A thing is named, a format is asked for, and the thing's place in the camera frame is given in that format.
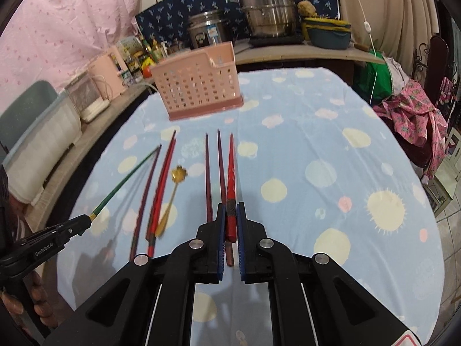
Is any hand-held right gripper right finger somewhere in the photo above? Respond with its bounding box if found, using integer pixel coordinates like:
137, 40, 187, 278
236, 202, 422, 346

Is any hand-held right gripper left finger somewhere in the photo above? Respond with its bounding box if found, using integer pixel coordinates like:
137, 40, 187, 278
43, 204, 227, 346

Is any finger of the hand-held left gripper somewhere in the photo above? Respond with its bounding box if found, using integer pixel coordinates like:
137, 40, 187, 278
54, 215, 93, 240

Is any bright red patterned chopstick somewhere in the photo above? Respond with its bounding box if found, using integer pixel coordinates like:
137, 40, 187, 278
225, 133, 238, 242

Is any green chopstick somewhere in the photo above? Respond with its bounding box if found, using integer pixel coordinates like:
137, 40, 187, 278
90, 145, 161, 220

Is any gold spoon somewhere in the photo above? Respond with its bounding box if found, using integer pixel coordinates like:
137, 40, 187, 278
156, 166, 190, 238

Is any pink perforated plastic basket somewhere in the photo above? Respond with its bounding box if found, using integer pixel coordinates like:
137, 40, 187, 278
149, 41, 245, 121

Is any person's left hand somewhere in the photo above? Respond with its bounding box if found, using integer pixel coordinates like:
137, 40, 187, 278
0, 270, 59, 333

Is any white storage box grey lid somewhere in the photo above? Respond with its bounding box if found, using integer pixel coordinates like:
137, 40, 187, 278
0, 79, 83, 204

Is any wooden side table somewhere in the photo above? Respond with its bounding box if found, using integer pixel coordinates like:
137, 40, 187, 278
22, 79, 163, 231

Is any clear blender jug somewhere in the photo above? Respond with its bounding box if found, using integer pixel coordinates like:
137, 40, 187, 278
67, 72, 110, 123

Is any pink electric kettle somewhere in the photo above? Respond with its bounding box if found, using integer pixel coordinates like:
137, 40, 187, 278
88, 46, 128, 99

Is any beige kitchen counter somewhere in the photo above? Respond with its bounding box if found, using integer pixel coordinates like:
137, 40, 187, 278
230, 38, 386, 66

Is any printed carton box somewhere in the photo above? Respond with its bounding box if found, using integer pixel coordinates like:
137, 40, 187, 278
117, 38, 141, 56

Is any group of condiment bottles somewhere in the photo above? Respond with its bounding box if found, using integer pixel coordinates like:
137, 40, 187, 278
124, 35, 170, 80

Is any black induction cooker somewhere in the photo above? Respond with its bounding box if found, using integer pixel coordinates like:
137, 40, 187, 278
248, 34, 305, 47

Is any green bag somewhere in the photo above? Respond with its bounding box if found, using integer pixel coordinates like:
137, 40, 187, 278
351, 61, 391, 105

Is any steel rice cooker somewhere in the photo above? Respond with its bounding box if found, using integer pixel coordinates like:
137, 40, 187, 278
186, 10, 231, 49

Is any pink dotted curtain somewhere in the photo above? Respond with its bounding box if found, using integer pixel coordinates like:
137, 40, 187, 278
0, 0, 159, 109

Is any pink floral garment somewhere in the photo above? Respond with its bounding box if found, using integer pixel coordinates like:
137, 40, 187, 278
373, 79, 451, 181

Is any dark blue bowl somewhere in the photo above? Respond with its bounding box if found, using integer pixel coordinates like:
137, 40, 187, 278
308, 28, 352, 49

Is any white stool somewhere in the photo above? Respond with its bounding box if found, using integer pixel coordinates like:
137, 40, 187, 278
423, 126, 461, 217

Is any stacked steel steamer pot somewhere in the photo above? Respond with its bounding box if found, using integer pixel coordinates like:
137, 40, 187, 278
238, 0, 301, 38

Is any navy floral cloth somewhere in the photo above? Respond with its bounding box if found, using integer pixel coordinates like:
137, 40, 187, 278
135, 0, 341, 47

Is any brown loofah sponge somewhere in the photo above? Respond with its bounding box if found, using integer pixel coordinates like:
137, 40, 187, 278
297, 1, 318, 18

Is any dark wooden chair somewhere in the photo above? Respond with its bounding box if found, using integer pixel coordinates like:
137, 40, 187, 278
414, 36, 461, 116

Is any beige curtain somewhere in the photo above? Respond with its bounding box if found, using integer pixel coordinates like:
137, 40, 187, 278
331, 0, 440, 62

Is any white cable with switch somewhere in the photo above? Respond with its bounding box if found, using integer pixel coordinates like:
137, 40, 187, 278
346, 0, 382, 105

